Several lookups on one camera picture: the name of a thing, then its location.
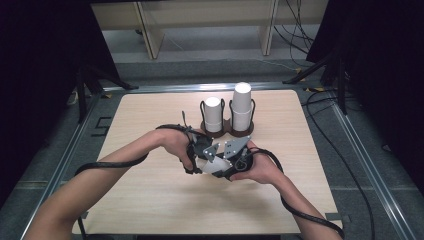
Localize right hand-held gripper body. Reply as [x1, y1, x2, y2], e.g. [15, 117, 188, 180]
[221, 135, 254, 179]

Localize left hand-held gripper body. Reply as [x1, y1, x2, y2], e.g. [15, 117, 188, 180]
[187, 132, 221, 168]

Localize single white paper cup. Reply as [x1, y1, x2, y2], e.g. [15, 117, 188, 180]
[195, 155, 233, 175]

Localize dark brown double cup holder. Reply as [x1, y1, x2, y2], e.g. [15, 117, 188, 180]
[199, 98, 256, 139]

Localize short stack of white cups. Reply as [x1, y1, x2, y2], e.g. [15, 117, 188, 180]
[203, 96, 224, 133]

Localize person's left hand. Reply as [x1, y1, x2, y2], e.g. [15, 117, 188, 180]
[154, 128, 198, 172]

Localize person's right hand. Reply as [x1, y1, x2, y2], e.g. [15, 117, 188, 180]
[229, 140, 284, 185]

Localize tall stack of white cups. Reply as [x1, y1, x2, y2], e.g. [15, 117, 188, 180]
[231, 81, 253, 132]

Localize black tape floor mark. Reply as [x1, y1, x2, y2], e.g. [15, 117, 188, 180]
[91, 116, 113, 138]

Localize black metal stand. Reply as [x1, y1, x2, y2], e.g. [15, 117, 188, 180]
[282, 49, 348, 116]
[75, 61, 140, 124]

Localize beige wooden shelf unit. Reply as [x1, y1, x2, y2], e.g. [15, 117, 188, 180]
[91, 0, 329, 60]

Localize black curtain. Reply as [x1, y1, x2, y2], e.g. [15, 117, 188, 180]
[305, 0, 424, 198]
[0, 0, 122, 208]

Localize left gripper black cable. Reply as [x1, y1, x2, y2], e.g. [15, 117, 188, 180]
[74, 111, 208, 240]

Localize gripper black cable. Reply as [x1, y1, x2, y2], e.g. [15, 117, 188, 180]
[74, 111, 208, 240]
[248, 148, 345, 240]

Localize thin white floor cable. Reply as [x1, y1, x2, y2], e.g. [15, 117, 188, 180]
[251, 57, 298, 72]

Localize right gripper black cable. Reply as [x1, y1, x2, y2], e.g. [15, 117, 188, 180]
[248, 148, 345, 240]

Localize bundle of black cables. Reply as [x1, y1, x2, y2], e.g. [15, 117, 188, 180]
[273, 0, 316, 68]

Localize metal floor rail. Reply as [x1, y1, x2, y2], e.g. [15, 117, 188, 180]
[328, 99, 418, 240]
[19, 93, 102, 240]

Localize long black floor cable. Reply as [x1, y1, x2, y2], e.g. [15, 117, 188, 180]
[300, 88, 377, 240]

